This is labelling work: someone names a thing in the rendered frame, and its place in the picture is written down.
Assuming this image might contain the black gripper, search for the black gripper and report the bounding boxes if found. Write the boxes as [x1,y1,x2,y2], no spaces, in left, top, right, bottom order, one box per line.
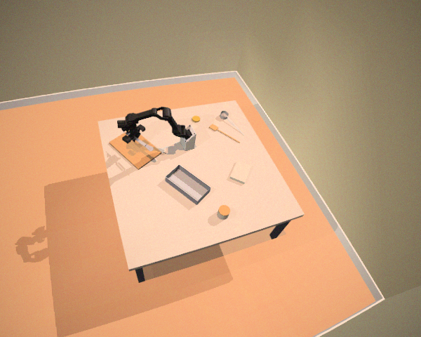
[122,124,145,144]

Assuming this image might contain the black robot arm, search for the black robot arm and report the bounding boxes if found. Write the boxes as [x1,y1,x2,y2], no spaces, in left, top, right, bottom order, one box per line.
[117,107,192,140]

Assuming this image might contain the brown wooden board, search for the brown wooden board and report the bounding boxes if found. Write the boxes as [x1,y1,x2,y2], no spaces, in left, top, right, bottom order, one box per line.
[109,132,161,170]

